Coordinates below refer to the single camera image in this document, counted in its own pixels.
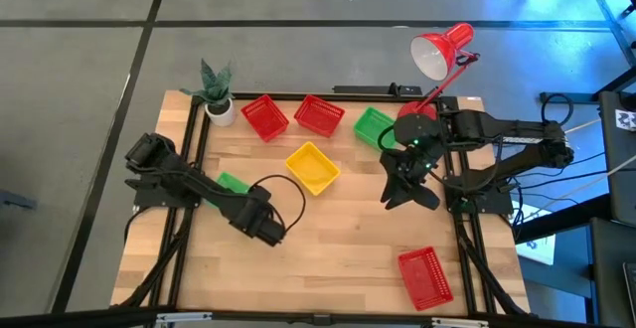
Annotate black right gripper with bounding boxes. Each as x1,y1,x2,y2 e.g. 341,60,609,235
380,146,446,212

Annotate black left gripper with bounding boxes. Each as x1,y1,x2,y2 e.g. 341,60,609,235
229,188,288,248

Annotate red plastic basket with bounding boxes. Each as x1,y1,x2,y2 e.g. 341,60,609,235
292,93,347,138
397,246,454,312
240,93,290,143

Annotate white plant pot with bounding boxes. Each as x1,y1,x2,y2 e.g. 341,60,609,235
204,97,237,128

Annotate white paper sheet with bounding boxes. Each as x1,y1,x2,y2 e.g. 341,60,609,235
515,203,557,267

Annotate green artificial plant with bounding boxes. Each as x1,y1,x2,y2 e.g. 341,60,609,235
178,58,234,108

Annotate red desk lamp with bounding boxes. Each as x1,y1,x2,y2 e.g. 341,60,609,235
397,22,481,121

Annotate black diagonal beam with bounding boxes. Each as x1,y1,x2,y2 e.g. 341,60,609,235
513,192,612,244

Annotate black floor stand beam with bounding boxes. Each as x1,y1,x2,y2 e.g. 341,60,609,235
540,64,636,104

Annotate black overhead crossbar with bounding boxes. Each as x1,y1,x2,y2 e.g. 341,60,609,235
0,306,636,328

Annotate black cabinet with tag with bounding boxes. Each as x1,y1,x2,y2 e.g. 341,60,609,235
597,90,636,228

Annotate white fiducial marker tag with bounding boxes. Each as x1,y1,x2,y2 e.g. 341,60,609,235
614,108,636,132

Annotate grey floor object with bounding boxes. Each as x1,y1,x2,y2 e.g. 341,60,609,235
0,188,39,211

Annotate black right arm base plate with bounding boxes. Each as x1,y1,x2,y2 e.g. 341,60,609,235
443,175,514,216

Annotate black cable bundle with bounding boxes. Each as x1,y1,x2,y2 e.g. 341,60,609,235
491,151,610,228

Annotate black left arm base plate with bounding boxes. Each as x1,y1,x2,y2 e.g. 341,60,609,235
132,168,206,209

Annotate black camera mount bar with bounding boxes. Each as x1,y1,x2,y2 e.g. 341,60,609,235
332,84,423,97

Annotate silver metal bracket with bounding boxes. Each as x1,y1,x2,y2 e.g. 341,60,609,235
154,311,214,325
430,316,491,328

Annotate black aluminium table frame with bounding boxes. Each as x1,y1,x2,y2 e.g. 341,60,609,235
118,90,531,318

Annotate long white cable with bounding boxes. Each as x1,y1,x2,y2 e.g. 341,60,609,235
524,154,636,223

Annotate pale yellow power cable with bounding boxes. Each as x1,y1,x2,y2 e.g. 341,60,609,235
565,117,602,134

